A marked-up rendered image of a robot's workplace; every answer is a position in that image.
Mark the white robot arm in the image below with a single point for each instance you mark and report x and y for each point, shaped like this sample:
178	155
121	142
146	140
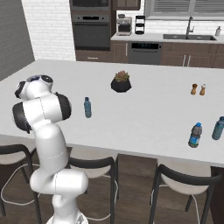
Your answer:
48	137

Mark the small blue plastic bottle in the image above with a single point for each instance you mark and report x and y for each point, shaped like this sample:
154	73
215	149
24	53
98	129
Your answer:
87	108

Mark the potted succulent in black pot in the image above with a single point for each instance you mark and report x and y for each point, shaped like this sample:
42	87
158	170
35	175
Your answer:
121	82

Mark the black stool with beige seat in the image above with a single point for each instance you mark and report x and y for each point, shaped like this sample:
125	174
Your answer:
93	167
13	157
186	182

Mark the black dishwasher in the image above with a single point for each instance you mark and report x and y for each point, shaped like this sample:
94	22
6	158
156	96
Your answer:
144	53

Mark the brown pepper shaker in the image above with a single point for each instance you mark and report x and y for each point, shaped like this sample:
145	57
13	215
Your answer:
194	89

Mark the dark bottle with blue label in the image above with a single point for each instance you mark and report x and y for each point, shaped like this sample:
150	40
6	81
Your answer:
195	136

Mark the black tiered stand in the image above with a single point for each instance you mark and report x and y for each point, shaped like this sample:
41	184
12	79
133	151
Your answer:
140	24

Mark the brown salt shaker white top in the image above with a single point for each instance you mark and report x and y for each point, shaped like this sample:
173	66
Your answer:
202	90

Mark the brown base cupboards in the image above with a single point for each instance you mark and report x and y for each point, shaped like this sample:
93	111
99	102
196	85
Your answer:
192	55

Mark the teal plastic bottle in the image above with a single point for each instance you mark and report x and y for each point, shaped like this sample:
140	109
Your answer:
218	129

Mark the dark sink basin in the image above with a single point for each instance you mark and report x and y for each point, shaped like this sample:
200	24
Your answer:
189	37

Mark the black microwave oven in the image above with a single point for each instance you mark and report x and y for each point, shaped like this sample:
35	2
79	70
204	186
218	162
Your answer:
90	3

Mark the silver tap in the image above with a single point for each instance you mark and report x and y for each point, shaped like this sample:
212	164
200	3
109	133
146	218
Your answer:
189	26

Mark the window with grey blinds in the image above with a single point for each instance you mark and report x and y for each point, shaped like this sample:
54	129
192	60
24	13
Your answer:
184	8

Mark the grey soap dispenser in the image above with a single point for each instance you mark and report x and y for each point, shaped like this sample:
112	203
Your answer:
218	31

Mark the black wall oven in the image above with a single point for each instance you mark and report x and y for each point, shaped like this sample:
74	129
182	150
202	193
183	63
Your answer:
91	32

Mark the brown wall cupboard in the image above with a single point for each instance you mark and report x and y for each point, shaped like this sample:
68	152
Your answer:
126	4

